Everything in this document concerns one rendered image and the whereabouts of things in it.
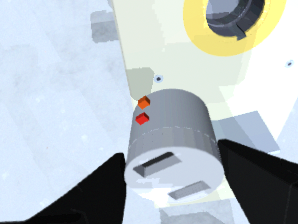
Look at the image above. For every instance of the grey cylinder with two slots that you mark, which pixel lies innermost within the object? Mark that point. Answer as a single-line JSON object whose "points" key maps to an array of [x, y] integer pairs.
{"points": [[173, 155]]}

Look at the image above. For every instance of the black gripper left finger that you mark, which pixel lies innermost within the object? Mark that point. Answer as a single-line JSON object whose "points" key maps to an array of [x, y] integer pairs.
{"points": [[99, 198]]}

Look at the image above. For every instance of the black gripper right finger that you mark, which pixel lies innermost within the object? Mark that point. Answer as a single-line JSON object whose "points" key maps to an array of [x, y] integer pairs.
{"points": [[265, 186]]}

